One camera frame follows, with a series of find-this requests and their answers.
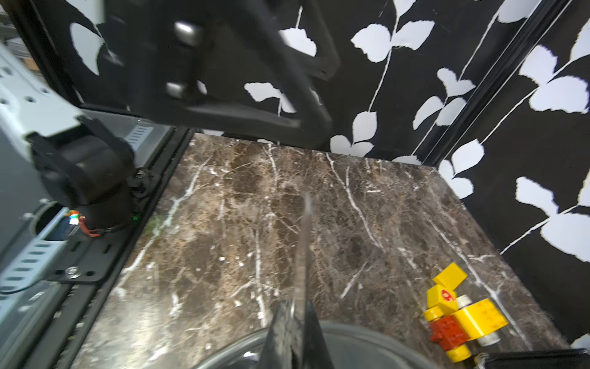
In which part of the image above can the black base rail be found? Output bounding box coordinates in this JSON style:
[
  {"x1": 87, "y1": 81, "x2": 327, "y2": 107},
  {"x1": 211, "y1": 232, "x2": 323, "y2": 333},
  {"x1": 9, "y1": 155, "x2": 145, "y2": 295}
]
[{"x1": 12, "y1": 129, "x2": 193, "y2": 368}]

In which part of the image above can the black poker chip case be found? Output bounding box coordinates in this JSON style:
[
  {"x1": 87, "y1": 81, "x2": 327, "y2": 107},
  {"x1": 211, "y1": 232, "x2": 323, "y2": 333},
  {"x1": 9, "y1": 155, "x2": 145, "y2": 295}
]
[{"x1": 474, "y1": 348, "x2": 589, "y2": 369}]

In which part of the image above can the long metal spoon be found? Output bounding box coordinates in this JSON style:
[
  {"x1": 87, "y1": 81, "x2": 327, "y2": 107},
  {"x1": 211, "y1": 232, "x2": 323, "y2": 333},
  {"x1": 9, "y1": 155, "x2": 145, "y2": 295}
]
[{"x1": 291, "y1": 192, "x2": 313, "y2": 368}]

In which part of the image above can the large steel pot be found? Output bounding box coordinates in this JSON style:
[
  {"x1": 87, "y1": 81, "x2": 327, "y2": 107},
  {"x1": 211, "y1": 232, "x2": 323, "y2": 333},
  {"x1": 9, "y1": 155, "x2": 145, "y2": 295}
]
[{"x1": 193, "y1": 320, "x2": 443, "y2": 369}]

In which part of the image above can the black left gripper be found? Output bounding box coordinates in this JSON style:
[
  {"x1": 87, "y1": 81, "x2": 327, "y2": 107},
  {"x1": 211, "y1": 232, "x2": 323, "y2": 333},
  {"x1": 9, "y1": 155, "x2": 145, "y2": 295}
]
[{"x1": 104, "y1": 1, "x2": 332, "y2": 145}]

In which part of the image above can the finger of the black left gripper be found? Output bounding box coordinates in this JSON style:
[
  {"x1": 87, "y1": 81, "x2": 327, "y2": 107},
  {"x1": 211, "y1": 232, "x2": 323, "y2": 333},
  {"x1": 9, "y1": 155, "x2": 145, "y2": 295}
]
[{"x1": 279, "y1": 1, "x2": 340, "y2": 81}]

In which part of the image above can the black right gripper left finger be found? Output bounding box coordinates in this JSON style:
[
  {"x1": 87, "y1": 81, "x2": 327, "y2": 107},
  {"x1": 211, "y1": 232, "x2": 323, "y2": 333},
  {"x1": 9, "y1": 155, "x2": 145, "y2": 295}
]
[{"x1": 258, "y1": 301, "x2": 295, "y2": 369}]

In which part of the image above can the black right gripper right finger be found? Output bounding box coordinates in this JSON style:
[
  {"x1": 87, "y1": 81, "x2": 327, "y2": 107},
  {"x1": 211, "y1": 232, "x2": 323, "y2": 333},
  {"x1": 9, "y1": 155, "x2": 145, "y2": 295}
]
[{"x1": 299, "y1": 301, "x2": 334, "y2": 369}]

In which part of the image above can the yellow rounded toy block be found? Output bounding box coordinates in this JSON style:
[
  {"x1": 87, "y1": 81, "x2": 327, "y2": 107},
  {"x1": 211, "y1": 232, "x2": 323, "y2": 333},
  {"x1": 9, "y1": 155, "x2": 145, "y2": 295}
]
[{"x1": 453, "y1": 299, "x2": 508, "y2": 347}]

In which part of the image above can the flat yellow toy brick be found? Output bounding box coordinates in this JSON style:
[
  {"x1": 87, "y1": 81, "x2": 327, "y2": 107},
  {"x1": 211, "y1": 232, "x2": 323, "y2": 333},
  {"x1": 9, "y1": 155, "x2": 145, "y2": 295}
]
[{"x1": 433, "y1": 263, "x2": 467, "y2": 291}]

